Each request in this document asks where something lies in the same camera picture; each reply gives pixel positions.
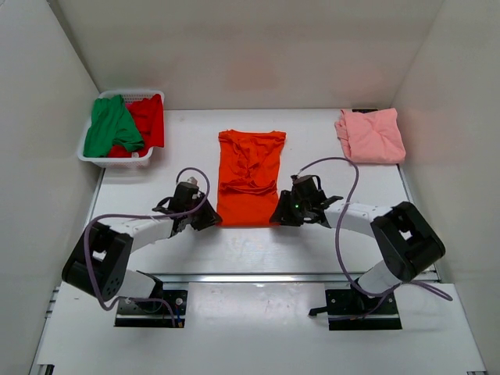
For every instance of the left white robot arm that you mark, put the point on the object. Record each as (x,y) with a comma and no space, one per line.
(98,264)

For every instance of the aluminium table rail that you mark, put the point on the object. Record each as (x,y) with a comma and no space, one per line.
(252,278)

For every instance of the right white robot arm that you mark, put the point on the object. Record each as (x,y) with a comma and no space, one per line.
(407,243)

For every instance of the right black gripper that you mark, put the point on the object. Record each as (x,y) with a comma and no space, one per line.
(282,216)

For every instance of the orange t shirt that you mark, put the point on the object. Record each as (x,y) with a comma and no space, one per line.
(248,172)

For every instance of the green t shirt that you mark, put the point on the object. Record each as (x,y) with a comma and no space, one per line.
(111,125)

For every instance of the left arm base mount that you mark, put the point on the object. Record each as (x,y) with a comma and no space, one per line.
(167,311)

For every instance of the white plastic basket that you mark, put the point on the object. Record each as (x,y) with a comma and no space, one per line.
(134,159)

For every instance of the pink folded t shirt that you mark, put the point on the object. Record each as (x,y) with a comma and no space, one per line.
(370,138)

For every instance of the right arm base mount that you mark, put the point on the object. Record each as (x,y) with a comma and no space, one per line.
(347,309)

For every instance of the red t shirt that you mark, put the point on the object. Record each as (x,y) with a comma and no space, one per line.
(148,118)

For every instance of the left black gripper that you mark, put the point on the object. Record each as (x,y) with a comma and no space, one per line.
(209,217)

